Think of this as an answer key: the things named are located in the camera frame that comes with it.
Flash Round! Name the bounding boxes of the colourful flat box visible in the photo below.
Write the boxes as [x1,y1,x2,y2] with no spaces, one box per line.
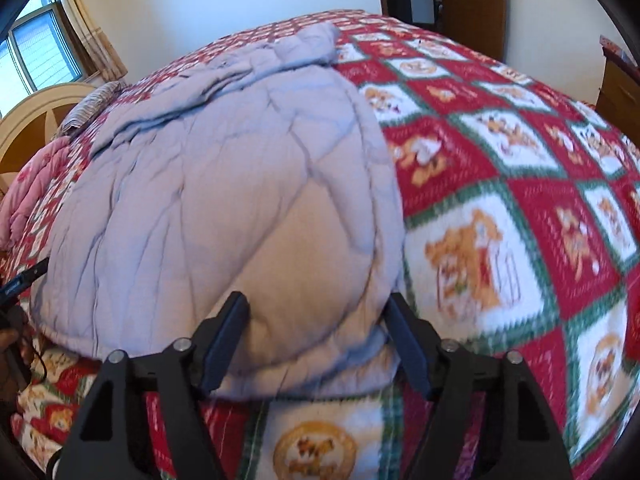
[599,35,633,61]

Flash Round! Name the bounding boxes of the wooden bed headboard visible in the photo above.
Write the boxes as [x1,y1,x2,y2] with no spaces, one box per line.
[0,84,98,181]

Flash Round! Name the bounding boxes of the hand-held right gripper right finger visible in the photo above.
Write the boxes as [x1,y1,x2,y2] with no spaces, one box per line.
[387,292,573,480]

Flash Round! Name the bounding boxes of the lilac quilted puffer jacket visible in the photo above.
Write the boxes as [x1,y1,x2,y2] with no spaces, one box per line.
[30,22,406,401]

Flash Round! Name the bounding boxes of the beige patterned curtain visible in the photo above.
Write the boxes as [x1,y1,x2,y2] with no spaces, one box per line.
[55,0,128,86]

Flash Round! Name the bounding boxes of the window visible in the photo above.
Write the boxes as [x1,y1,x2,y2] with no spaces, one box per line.
[0,0,86,111]

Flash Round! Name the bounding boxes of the pink folded quilt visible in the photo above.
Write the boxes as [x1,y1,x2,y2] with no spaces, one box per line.
[0,137,73,251]

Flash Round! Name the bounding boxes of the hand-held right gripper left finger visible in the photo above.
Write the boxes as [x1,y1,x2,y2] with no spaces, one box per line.
[50,291,251,480]

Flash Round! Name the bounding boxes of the brown wooden door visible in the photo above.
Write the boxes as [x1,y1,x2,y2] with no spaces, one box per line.
[440,0,508,63]

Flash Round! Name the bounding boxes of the red checked printed blanket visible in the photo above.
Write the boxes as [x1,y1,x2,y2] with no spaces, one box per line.
[0,8,640,480]

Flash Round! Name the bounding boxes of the striped pillow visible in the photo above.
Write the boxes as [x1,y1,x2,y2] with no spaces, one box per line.
[57,80,126,136]

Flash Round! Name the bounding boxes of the brown wooden dresser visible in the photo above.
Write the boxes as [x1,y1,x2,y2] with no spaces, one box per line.
[597,42,640,133]

